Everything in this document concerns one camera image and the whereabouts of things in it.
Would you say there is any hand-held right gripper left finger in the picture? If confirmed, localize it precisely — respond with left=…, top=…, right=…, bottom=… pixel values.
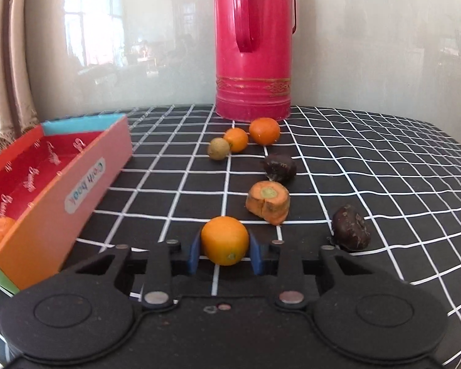
left=63, top=232, right=203, bottom=311

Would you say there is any small orange kumquat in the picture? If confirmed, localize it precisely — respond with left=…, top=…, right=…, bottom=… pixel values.
left=0, top=216, right=17, bottom=252
left=250, top=117, right=281, bottom=146
left=223, top=128, right=250, bottom=153

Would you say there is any dark brown water chestnut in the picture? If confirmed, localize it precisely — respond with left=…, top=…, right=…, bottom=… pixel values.
left=331, top=204, right=371, bottom=252
left=263, top=154, right=297, bottom=182

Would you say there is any large smooth orange kumquat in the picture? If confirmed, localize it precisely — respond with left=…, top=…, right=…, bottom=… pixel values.
left=201, top=216, right=250, bottom=267

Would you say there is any black white-grid tablecloth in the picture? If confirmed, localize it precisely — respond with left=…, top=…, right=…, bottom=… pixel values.
left=0, top=104, right=461, bottom=369

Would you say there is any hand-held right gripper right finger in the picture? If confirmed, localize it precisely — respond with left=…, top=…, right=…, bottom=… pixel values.
left=248, top=234, right=385, bottom=311

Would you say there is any thick carrot piece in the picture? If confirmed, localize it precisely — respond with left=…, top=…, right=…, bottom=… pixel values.
left=246, top=181, right=291, bottom=226

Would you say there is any colourful cardboard box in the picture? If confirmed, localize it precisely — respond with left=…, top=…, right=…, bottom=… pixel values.
left=0, top=112, right=134, bottom=296

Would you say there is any red thermos flask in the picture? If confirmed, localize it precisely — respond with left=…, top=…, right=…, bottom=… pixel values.
left=211, top=0, right=297, bottom=121

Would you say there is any tan longan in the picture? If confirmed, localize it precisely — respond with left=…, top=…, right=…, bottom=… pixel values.
left=208, top=137, right=231, bottom=161

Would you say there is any beige lace-hem curtain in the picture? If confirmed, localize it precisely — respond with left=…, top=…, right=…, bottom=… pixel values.
left=0, top=0, right=41, bottom=154

